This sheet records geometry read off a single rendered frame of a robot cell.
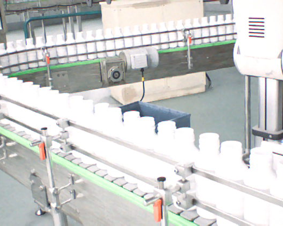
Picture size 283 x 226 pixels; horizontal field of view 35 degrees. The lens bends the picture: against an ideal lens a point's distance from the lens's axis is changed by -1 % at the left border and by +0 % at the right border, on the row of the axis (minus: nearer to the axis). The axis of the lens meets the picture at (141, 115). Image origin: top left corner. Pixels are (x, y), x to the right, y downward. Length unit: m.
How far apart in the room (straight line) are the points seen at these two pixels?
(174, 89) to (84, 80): 2.90
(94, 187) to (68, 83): 1.62
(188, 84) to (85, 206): 4.48
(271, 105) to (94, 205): 0.68
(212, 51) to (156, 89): 2.46
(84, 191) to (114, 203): 0.13
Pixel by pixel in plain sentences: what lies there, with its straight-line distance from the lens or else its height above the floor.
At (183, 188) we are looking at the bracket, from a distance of 0.87.
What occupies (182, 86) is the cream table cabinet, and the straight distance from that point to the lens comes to 5.59.
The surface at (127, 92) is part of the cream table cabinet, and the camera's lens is 5.31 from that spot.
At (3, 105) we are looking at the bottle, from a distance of 1.63.
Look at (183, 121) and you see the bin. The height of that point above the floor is 0.93.
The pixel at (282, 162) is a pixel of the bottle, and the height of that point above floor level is 1.16.
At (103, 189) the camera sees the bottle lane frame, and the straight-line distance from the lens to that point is 1.12.
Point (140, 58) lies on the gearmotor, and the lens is 2.66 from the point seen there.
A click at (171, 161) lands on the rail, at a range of 0.91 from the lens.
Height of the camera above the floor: 1.47
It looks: 17 degrees down
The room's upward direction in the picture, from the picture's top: 5 degrees counter-clockwise
